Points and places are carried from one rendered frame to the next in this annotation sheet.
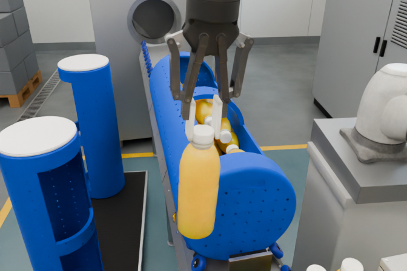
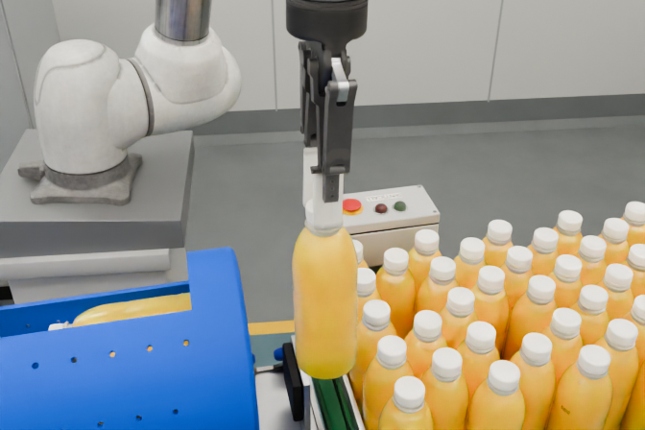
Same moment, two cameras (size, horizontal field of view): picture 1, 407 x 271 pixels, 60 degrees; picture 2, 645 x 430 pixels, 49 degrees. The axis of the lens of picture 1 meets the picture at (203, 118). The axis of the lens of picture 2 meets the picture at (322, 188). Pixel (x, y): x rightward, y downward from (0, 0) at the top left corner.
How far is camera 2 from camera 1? 0.81 m
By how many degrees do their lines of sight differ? 75
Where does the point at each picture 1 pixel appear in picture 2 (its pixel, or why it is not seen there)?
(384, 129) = (120, 140)
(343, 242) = not seen: hidden behind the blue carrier
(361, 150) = (107, 192)
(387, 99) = (105, 98)
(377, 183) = (178, 204)
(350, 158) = (113, 212)
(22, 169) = not seen: outside the picture
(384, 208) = not seen: hidden behind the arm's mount
